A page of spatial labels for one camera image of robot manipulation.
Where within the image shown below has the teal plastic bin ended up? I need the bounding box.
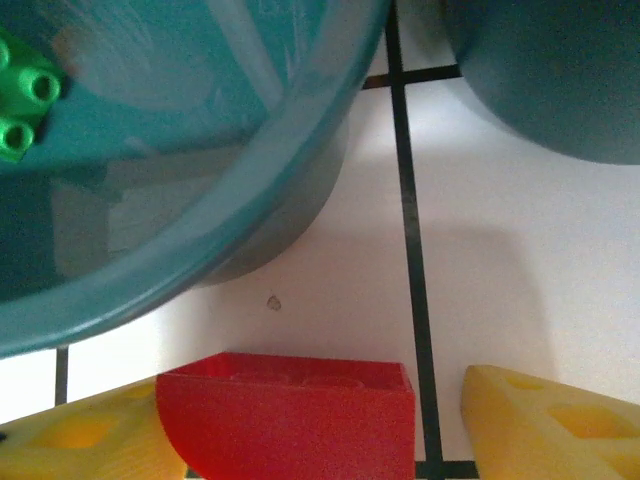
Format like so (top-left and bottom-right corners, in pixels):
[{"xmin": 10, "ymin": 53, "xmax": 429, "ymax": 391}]
[
  {"xmin": 442, "ymin": 0, "xmax": 640, "ymax": 166},
  {"xmin": 0, "ymin": 0, "xmax": 394, "ymax": 359}
]

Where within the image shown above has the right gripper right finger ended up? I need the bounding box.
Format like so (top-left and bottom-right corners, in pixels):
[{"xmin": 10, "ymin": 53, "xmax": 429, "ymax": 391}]
[{"xmin": 462, "ymin": 364, "xmax": 640, "ymax": 480}]

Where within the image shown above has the red curved lego brick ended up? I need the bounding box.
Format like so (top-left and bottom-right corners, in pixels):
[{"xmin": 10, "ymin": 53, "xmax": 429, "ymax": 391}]
[{"xmin": 155, "ymin": 351, "xmax": 417, "ymax": 480}]

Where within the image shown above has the green lego brick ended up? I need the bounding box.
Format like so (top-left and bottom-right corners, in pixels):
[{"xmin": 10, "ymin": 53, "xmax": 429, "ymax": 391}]
[{"xmin": 0, "ymin": 27, "xmax": 66, "ymax": 164}]

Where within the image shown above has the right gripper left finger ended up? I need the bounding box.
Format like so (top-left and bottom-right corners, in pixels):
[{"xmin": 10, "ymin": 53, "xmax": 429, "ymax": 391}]
[{"xmin": 0, "ymin": 377, "xmax": 189, "ymax": 480}]

